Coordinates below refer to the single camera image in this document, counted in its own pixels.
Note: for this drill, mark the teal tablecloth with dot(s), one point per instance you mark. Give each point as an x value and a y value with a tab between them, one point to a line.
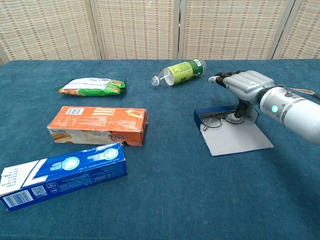
175	200

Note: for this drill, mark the clear bottle with green label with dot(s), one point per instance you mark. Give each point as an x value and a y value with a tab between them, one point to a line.
185	71

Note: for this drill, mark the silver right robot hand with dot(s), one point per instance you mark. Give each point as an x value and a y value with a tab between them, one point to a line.
250	83

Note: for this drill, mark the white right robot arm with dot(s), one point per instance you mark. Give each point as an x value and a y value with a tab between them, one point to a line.
295	110

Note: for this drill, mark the orange biscuit box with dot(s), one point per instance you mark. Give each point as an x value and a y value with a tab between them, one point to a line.
100	120

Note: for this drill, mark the thin-framed eyeglasses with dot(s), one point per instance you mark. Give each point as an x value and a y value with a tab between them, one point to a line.
214	123

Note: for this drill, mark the woven folding screen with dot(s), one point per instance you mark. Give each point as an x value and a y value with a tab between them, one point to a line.
137	30

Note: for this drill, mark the green snack bag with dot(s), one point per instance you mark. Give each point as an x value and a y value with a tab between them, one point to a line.
92	87

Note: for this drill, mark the blue toothpaste box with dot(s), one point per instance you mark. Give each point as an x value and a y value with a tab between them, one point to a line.
75	172

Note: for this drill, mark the dark blue glasses case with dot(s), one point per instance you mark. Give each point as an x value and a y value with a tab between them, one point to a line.
237	140

